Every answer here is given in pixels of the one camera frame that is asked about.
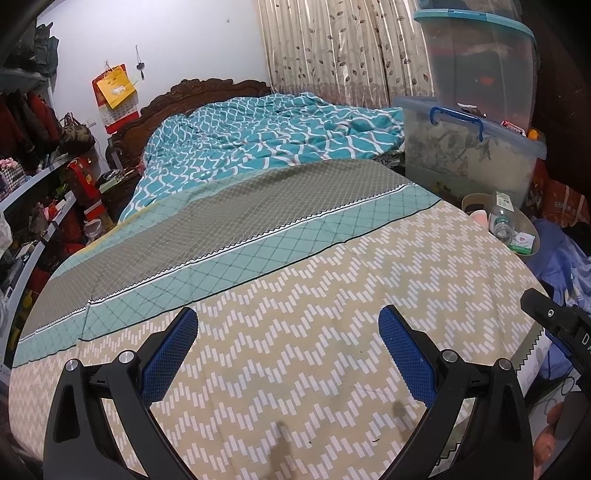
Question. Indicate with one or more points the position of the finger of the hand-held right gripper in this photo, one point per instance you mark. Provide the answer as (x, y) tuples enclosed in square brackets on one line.
[(547, 311)]

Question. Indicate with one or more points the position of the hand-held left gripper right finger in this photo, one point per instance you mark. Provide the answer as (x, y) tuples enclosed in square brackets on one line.
[(406, 355)]

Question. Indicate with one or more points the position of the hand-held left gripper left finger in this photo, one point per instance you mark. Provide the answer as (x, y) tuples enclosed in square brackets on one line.
[(168, 355)]

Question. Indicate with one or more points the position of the green white packet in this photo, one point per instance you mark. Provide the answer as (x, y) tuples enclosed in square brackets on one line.
[(524, 242)]

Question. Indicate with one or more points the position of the beige trash bin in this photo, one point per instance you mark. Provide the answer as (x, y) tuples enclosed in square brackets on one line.
[(526, 221)]

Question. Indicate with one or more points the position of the clear bottle green label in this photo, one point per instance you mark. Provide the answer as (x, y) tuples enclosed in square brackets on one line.
[(502, 224)]

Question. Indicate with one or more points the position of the white green carton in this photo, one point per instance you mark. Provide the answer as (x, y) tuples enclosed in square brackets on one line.
[(504, 201)]

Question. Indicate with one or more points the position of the person's right hand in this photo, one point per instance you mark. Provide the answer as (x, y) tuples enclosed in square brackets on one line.
[(547, 429)]

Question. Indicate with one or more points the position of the blue cloth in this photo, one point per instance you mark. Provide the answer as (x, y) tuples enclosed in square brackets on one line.
[(561, 258)]

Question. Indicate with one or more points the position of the orange red bag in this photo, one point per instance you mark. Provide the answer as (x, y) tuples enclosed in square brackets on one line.
[(563, 201)]

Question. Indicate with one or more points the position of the patterned bed sheet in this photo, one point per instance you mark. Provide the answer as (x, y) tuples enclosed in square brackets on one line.
[(277, 300)]

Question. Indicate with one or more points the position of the small orange fruit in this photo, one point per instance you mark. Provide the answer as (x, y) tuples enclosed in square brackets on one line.
[(533, 134)]

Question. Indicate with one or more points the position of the red gift bag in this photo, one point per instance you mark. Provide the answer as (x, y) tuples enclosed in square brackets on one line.
[(87, 194)]

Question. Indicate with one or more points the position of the red snack packet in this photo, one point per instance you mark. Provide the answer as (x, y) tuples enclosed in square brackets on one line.
[(513, 126)]

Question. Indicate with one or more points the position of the grey shelf unit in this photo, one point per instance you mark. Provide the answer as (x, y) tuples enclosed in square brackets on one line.
[(37, 203)]

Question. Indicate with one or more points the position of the teal patterned quilt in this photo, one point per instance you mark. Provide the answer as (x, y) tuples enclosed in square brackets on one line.
[(258, 134)]

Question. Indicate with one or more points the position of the camouflage bag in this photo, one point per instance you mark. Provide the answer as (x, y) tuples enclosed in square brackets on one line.
[(76, 134)]

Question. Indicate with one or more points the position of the carved wooden headboard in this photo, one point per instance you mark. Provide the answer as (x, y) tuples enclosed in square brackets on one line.
[(157, 99)]

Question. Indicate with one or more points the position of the clear storage box teal lid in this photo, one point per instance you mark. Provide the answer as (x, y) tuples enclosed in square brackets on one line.
[(475, 60)]

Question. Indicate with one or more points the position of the hanging red clothes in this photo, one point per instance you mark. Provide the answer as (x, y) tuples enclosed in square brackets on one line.
[(32, 124)]

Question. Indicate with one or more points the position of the leaf print curtain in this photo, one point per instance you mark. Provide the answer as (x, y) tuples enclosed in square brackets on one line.
[(341, 46)]

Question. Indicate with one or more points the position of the red yellow wall calendar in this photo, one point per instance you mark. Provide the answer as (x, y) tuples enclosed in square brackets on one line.
[(115, 94)]

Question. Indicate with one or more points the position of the hanging wall ornament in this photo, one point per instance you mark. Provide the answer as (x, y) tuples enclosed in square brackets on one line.
[(140, 64)]

